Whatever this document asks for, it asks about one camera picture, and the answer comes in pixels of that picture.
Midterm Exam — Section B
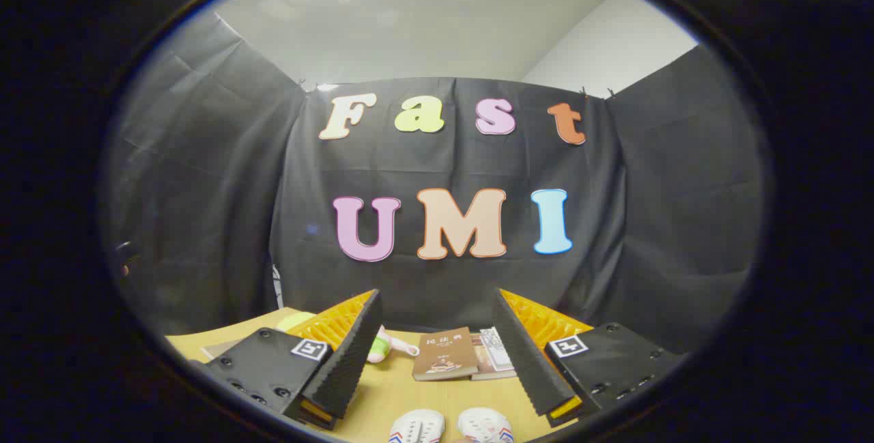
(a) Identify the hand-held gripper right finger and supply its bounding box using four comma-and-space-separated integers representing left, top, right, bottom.
491, 288, 685, 429

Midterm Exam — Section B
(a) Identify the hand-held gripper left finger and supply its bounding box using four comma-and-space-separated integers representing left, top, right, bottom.
203, 289, 384, 430

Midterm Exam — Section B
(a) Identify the beige fabric storage box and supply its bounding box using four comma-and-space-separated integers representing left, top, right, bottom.
201, 339, 244, 360

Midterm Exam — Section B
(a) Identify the white canvas shoe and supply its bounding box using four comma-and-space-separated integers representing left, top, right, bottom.
457, 408, 515, 443
388, 409, 446, 443

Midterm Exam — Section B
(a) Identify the yellow round plush toy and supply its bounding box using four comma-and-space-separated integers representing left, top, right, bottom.
276, 312, 316, 332

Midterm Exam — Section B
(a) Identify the white book with grey print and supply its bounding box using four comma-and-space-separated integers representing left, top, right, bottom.
483, 339, 515, 371

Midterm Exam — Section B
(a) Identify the green and pink plush toy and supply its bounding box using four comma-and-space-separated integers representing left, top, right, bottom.
367, 326, 421, 364

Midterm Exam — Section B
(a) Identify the tan book under stack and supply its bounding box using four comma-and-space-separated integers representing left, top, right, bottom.
470, 334, 518, 381

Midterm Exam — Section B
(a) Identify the black backdrop cloth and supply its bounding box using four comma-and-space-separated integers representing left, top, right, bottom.
102, 12, 771, 355

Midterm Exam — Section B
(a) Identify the brown cover book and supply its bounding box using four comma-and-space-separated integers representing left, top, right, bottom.
412, 326, 479, 382

